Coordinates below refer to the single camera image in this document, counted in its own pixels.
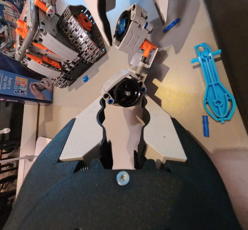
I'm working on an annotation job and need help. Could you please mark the large grey orange toy vehicle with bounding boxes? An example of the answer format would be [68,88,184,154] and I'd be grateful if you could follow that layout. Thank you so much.
[14,0,106,89]

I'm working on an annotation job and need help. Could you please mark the blue toy kit box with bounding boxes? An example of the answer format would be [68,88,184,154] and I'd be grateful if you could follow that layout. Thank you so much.
[0,0,53,105]

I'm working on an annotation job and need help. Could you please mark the white desk lamp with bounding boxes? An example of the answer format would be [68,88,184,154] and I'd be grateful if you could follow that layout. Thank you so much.
[0,136,53,163]

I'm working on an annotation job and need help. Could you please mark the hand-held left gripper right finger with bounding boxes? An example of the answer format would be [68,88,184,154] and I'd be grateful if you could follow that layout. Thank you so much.
[142,98,188,169]

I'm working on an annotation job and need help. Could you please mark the grey orange twin-motor toy assembly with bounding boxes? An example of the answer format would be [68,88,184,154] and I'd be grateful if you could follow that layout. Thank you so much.
[101,3,159,108]

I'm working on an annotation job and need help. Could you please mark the light blue brick separator tool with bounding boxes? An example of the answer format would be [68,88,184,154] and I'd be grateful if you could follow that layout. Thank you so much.
[191,43,237,124]

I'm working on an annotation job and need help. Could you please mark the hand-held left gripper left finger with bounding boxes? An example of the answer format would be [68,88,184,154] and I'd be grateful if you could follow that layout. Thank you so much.
[59,96,107,162]

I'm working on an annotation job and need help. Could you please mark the blue toy pin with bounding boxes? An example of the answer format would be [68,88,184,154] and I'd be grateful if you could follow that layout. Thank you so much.
[202,115,210,138]

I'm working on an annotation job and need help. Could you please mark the tiny blue toy piece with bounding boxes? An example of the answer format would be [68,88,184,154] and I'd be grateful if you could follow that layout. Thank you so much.
[162,17,180,33]

